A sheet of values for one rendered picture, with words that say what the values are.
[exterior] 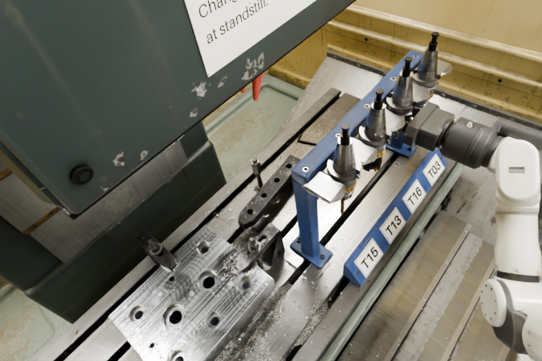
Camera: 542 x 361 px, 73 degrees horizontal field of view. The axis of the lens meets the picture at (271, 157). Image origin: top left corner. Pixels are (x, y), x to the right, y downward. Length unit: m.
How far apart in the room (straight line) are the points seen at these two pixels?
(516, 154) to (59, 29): 0.73
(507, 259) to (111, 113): 0.72
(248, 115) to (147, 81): 1.61
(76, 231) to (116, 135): 0.93
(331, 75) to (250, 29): 1.35
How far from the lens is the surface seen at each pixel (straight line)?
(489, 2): 1.28
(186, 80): 0.23
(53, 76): 0.19
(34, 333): 1.56
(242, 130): 1.74
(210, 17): 0.22
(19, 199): 1.01
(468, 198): 1.34
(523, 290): 0.78
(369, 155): 0.74
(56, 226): 1.10
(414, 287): 1.12
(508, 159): 0.78
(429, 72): 0.90
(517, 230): 0.80
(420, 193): 1.06
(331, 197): 0.68
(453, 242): 1.24
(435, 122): 0.84
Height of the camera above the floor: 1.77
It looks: 48 degrees down
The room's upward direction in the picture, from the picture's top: 11 degrees counter-clockwise
